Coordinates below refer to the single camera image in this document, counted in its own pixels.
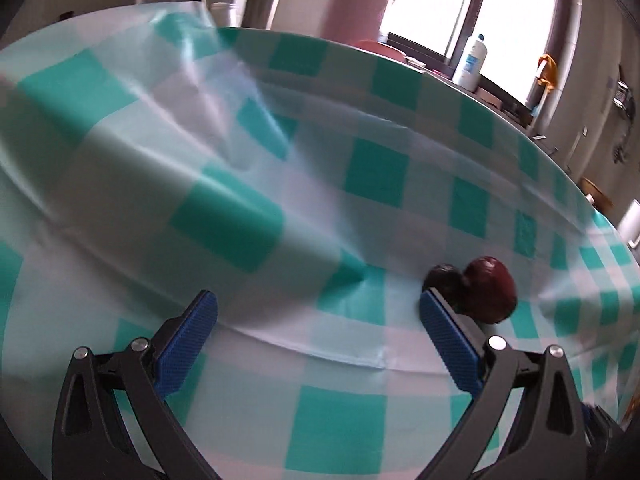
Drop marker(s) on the pink basin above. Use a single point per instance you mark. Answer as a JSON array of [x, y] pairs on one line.
[[382, 49]]

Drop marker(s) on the yellow cloth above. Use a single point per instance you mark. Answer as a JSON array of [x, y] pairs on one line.
[[547, 67]]

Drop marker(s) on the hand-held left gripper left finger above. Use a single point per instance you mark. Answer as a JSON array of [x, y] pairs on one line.
[[187, 342]]

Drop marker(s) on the white plastic object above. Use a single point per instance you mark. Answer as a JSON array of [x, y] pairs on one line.
[[631, 222]]

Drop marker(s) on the wrinkled dark red apple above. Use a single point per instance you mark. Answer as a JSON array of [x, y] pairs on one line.
[[492, 290]]

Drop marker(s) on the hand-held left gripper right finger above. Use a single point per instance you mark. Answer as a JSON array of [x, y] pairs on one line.
[[450, 342]]

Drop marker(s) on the white bottle blue label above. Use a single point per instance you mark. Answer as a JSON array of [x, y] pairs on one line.
[[472, 62]]

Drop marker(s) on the wooden board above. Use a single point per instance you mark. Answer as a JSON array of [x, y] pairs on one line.
[[595, 192]]

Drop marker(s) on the teal checkered tablecloth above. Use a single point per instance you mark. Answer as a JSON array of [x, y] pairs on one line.
[[250, 210]]

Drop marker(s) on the hanging metal utensils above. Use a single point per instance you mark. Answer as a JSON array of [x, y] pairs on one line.
[[622, 105]]

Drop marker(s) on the white container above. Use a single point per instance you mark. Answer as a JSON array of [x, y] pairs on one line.
[[222, 10]]

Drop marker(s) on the dark water chestnut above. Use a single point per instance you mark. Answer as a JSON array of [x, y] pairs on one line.
[[442, 279]]

